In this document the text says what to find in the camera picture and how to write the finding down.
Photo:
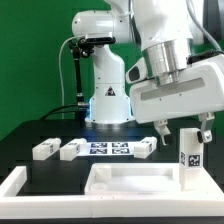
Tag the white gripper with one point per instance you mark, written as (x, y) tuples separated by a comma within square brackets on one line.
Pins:
[(200, 89)]

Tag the white desk tabletop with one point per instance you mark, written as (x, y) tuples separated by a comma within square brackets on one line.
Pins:
[(152, 179)]

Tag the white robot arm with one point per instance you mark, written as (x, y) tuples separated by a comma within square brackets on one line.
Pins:
[(161, 31)]

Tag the fiducial marker sheet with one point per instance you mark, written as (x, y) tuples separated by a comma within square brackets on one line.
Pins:
[(110, 148)]

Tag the white U-shaped fence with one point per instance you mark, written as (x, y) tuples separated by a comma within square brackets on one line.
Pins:
[(14, 206)]

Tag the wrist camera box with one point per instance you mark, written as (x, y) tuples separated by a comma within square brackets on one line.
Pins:
[(139, 72)]

